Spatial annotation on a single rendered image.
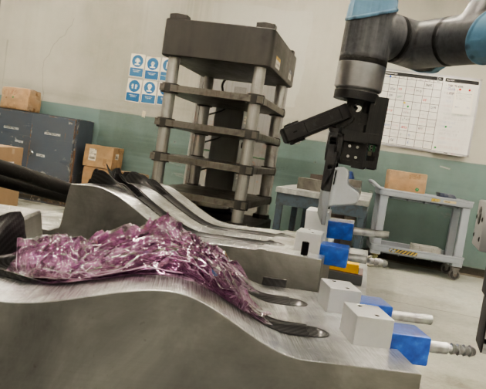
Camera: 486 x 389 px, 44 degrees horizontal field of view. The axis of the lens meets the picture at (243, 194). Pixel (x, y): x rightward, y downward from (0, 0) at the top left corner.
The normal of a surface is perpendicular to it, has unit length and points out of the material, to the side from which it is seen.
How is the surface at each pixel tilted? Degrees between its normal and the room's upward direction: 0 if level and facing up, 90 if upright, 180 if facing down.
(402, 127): 90
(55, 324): 90
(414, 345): 90
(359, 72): 90
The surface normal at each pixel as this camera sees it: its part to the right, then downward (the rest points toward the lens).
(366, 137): -0.21, 0.04
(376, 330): 0.08, 0.08
